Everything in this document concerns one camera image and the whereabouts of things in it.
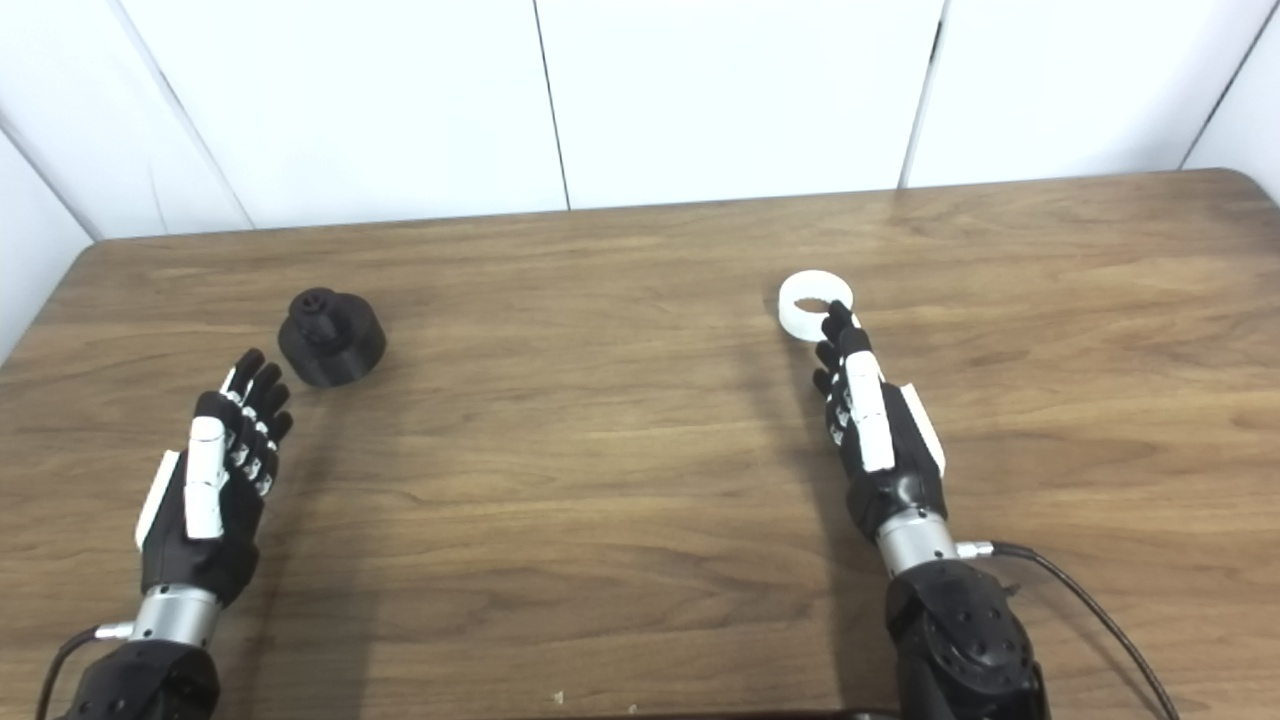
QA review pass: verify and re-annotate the round black stepped part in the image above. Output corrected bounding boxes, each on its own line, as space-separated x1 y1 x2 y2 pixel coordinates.
277 288 388 389

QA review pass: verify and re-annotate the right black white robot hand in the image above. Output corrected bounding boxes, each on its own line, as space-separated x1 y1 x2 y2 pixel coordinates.
812 300 948 546

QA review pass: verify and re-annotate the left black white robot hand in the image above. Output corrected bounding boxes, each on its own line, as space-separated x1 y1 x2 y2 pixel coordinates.
135 348 295 608

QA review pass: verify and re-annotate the white toothed ring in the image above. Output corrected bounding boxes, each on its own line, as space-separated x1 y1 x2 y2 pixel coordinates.
778 270 856 344

